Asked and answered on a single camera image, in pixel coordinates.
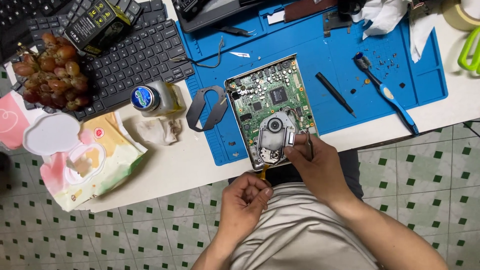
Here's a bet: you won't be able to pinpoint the person's beige shirt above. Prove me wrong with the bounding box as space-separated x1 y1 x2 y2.
229 182 380 270

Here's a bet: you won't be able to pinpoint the black keyboard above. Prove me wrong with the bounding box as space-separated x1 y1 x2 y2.
10 0 195 121

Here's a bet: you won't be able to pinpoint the glass bottle with blue cap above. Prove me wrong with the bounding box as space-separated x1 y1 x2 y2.
130 80 187 118

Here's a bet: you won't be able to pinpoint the metal tweezers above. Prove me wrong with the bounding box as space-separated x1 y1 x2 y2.
304 128 315 161

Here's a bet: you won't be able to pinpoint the white crumpled tissue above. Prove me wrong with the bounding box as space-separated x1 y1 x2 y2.
350 0 436 64

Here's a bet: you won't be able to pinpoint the bunch of red grapes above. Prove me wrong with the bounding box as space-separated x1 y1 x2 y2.
11 32 91 112

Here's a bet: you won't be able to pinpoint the black round object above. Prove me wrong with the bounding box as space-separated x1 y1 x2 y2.
337 0 367 16

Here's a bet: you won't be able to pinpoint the beige tape roll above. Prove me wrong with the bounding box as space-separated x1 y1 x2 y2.
441 0 480 32

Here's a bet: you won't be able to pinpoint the pink packet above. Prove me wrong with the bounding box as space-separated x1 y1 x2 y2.
0 90 31 151

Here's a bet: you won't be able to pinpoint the thin grey wire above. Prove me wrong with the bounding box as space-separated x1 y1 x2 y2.
169 36 225 69

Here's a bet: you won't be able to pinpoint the black spudger tool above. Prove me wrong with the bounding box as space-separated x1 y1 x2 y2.
315 72 357 118

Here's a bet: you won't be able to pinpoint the scattered small screws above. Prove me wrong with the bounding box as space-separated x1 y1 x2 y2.
370 48 401 80

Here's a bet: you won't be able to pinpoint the black plastic gasket sheet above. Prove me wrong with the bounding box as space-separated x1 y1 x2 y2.
186 85 229 133

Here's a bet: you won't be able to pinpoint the black box with yellow print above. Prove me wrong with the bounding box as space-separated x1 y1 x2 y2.
63 0 132 57

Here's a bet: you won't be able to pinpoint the person's right hand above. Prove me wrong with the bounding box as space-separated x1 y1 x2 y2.
283 133 358 209

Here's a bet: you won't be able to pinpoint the person's left hand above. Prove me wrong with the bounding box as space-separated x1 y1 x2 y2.
218 172 274 241

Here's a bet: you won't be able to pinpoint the brown strip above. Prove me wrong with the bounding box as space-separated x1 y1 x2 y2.
283 0 339 23

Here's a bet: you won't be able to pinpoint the silver optical drive unit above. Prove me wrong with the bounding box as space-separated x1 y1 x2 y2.
250 110 301 168

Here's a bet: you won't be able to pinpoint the black tweezers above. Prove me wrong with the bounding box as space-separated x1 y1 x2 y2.
213 25 258 38

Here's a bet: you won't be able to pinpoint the green scissors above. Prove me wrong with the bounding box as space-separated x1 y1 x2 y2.
457 26 480 74

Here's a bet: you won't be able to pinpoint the green circuit board device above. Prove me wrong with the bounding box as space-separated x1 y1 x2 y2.
224 54 320 172

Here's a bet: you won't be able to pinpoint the black laptop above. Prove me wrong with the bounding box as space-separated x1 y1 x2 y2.
172 0 265 34

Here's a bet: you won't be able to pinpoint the grey metal bracket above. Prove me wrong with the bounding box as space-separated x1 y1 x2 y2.
323 10 353 38

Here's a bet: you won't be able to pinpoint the person's dark trousers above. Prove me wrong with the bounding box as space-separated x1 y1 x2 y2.
228 149 365 200

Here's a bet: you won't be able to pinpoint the dark keyboard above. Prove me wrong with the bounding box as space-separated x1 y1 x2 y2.
0 0 73 65

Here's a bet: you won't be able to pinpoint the blue silicone repair mat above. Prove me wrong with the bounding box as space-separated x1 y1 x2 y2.
175 0 449 166

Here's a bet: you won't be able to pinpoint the small white card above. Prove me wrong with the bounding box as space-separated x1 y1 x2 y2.
266 10 286 26

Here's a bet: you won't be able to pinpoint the blue toothbrush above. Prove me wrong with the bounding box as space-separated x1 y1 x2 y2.
353 52 420 136

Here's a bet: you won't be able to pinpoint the wet wipes pack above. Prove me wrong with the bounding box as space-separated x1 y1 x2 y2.
22 111 148 213

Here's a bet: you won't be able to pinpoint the dirty crumpled tissue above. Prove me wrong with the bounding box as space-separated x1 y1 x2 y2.
135 118 182 146

